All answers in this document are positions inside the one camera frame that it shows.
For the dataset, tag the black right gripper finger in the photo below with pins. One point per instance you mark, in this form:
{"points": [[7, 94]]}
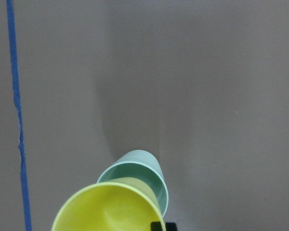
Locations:
{"points": [[168, 226]]}

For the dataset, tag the yellow plastic cup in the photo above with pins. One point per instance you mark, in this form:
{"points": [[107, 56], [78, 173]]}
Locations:
{"points": [[122, 204]]}

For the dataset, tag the green plastic cup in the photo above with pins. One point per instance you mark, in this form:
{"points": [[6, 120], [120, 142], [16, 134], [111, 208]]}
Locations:
{"points": [[144, 166]]}

